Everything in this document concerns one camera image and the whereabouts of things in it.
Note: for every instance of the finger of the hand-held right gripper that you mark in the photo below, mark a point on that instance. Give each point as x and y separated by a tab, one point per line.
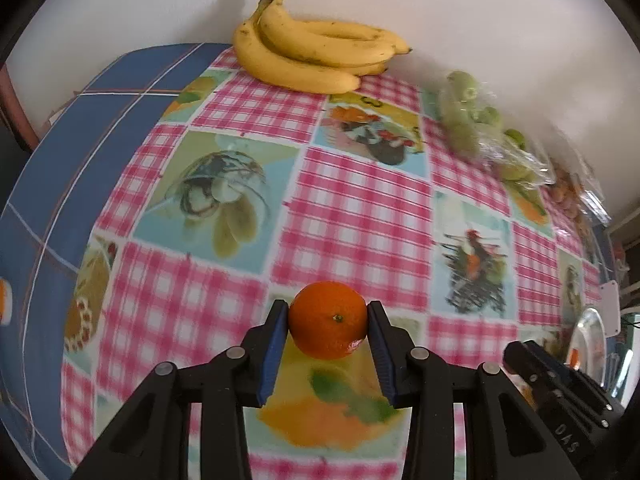
565	372
522	362

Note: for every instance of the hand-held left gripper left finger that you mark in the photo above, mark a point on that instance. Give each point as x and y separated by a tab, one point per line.
272	355

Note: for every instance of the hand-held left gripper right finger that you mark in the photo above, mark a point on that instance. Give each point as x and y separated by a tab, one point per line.
382	360

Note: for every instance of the metal tray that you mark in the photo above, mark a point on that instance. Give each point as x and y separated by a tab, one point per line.
591	327

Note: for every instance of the small mandarin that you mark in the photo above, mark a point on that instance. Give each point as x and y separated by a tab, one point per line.
327	320

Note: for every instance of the clear container of brown fruit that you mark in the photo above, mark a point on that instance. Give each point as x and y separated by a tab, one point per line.
570	195

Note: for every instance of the clear container of green fruit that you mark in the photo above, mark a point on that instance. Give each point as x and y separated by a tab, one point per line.
465	120

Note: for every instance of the orange plastic bottle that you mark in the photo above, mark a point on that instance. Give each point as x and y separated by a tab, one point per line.
4	300

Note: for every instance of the blue tablecloth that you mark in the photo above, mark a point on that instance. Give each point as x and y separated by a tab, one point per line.
75	160

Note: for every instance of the yellow banana bunch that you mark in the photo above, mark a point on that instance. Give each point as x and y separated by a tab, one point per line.
290	72

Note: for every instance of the reddish wooden chair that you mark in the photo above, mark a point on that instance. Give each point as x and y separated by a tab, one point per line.
15	115

